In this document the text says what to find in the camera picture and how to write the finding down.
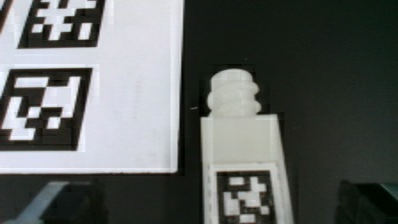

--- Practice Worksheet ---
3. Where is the white sheet with AprilTags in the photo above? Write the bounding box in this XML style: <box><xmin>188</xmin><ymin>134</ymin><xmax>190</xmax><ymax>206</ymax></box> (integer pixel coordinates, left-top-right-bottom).
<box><xmin>0</xmin><ymin>0</ymin><xmax>184</xmax><ymax>174</ymax></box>

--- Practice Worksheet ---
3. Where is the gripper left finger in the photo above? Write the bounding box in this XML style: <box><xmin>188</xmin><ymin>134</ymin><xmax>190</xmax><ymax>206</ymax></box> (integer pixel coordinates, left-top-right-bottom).
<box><xmin>7</xmin><ymin>181</ymin><xmax>106</xmax><ymax>224</ymax></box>

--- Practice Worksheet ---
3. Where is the white table leg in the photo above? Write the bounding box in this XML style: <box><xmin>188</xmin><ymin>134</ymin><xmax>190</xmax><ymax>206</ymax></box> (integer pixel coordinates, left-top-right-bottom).
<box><xmin>200</xmin><ymin>69</ymin><xmax>295</xmax><ymax>224</ymax></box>

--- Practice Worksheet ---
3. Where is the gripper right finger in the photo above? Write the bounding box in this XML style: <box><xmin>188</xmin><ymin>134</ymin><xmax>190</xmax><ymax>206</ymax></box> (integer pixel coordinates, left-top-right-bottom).
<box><xmin>334</xmin><ymin>181</ymin><xmax>398</xmax><ymax>224</ymax></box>

